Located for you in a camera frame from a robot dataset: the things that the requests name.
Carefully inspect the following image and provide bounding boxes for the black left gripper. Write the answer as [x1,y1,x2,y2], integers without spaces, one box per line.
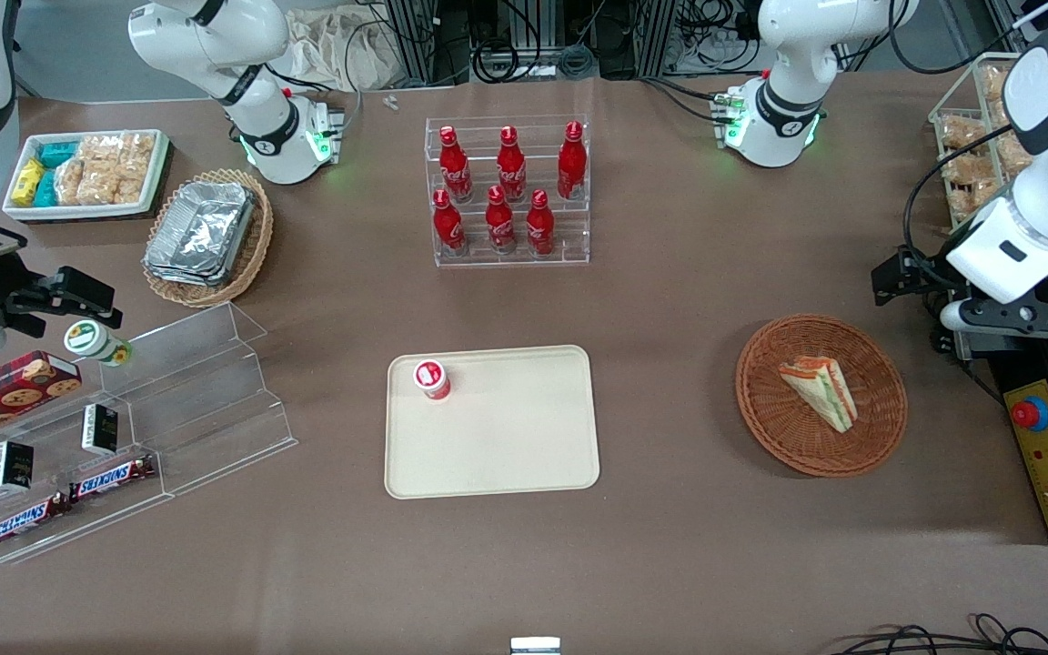
[871,237,972,307]

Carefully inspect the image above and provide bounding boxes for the silver aluminium foil tray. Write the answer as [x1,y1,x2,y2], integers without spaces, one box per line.
[143,244,243,288]
[149,180,258,276]

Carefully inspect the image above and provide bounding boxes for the triangular wrapped sandwich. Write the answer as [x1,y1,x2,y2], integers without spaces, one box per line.
[778,356,859,435]

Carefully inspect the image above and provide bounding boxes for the white rectangular snack tray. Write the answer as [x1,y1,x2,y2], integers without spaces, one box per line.
[2,128,171,223]

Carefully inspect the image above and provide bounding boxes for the tan oval wicker basket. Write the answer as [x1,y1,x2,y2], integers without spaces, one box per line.
[141,167,275,309]

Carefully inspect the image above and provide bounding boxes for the brown round wicker basket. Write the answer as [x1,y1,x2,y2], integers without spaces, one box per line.
[735,314,909,479]

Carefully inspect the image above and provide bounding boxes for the beige plastic serving tray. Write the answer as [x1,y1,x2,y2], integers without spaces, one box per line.
[384,344,601,500]

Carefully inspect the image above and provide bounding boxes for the green lidded yogurt cup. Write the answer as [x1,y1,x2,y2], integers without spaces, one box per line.
[64,320,135,368]

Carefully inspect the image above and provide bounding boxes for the clear bag rice crackers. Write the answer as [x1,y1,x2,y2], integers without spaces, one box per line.
[80,166,149,207]
[938,113,990,153]
[76,134,124,170]
[982,62,1022,103]
[942,153,1000,212]
[119,132,158,183]
[53,159,89,207]

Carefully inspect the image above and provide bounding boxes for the red plaid cookie box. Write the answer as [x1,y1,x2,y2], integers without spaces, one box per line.
[0,350,85,452]

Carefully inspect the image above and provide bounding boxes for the small black box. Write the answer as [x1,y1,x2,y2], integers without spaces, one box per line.
[0,440,35,494]
[81,404,120,457]

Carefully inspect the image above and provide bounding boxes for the yellow snack packet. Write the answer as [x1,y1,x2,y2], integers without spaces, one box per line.
[12,156,48,207]

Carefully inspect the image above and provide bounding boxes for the clear acrylic stepped shelf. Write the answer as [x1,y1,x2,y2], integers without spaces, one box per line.
[0,301,299,567]

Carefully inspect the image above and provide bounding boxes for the Snickers chocolate bar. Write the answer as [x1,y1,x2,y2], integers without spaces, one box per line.
[68,454,158,505]
[0,492,73,551]

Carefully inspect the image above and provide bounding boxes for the clear acrylic bottle rack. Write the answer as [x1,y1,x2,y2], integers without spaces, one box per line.
[424,114,592,268]

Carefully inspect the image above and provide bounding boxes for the red cola bottle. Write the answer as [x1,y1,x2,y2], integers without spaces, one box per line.
[496,126,529,204]
[525,188,557,258]
[557,120,589,201]
[432,188,469,258]
[485,185,519,257]
[438,126,475,204]

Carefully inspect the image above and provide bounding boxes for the red lidded yogurt cup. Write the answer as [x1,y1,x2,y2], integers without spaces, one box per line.
[412,359,452,402]

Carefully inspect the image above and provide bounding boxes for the beige cloth bag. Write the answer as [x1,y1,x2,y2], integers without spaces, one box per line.
[286,7,403,94]

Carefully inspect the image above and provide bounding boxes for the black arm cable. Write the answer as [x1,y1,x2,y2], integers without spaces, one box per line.
[901,122,1018,274]

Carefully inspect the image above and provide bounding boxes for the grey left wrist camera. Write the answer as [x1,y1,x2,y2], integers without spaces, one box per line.
[939,293,1048,340]

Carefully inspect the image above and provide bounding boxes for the white wire basket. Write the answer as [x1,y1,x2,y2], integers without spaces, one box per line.
[929,52,1036,234]

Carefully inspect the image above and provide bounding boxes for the black base cable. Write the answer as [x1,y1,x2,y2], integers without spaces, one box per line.
[640,76,736,126]

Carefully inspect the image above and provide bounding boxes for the black floor cable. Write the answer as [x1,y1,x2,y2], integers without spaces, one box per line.
[829,613,1048,655]

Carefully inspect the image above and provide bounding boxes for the aluminium frame profile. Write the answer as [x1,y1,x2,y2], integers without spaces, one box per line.
[386,0,472,88]

